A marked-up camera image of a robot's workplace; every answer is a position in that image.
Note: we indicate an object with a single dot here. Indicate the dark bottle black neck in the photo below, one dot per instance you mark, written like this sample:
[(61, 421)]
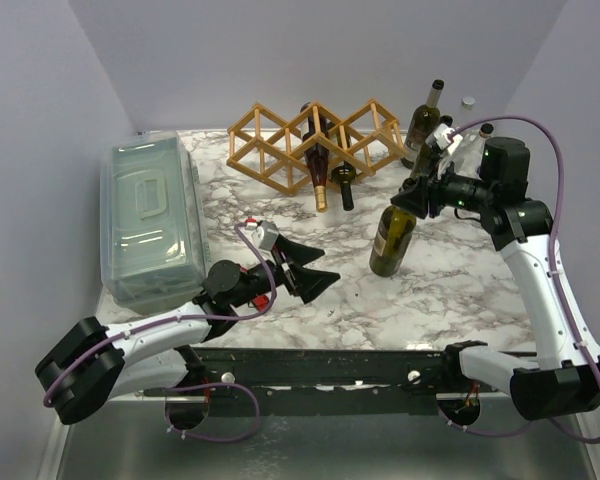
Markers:
[(344, 174), (422, 161)]

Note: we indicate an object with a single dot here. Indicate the green bottle silver foil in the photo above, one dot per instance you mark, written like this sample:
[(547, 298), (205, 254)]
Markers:
[(392, 238)]

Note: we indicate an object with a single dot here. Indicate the clear plastic storage box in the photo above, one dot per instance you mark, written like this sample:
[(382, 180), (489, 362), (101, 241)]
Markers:
[(154, 250)]

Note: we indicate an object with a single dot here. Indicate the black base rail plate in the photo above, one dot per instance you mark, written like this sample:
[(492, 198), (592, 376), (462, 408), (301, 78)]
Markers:
[(291, 382)]

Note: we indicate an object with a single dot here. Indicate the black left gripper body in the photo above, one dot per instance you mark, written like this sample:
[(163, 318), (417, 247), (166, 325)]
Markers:
[(286, 272)]

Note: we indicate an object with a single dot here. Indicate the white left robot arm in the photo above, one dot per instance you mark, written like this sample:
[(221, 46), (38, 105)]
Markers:
[(93, 363)]

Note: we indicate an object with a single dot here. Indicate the green wine bottle brown label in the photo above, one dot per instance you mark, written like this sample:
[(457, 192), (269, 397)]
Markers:
[(423, 121)]

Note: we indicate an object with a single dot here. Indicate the red bottle gold foil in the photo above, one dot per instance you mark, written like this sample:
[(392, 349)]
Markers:
[(317, 160)]

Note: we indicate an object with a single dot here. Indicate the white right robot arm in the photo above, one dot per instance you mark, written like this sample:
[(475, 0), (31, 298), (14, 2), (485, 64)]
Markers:
[(564, 376)]

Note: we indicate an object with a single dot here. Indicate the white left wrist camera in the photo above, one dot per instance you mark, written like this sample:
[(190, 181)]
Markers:
[(264, 234)]

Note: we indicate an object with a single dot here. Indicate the clear squat glass bottle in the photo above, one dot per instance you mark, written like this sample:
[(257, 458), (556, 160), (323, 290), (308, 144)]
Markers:
[(468, 102)]

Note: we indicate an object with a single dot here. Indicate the clear tall bottle blue label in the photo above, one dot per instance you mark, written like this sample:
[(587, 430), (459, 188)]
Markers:
[(470, 156)]

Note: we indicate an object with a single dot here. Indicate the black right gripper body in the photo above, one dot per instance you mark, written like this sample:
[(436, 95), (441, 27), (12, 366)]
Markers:
[(431, 189)]

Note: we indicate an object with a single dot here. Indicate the red black utility knife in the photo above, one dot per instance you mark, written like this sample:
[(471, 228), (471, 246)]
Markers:
[(259, 303)]

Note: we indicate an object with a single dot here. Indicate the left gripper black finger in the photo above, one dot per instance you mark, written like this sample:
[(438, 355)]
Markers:
[(312, 283), (291, 252)]

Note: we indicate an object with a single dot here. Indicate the wooden wine rack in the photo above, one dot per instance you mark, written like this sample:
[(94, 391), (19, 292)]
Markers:
[(270, 149)]

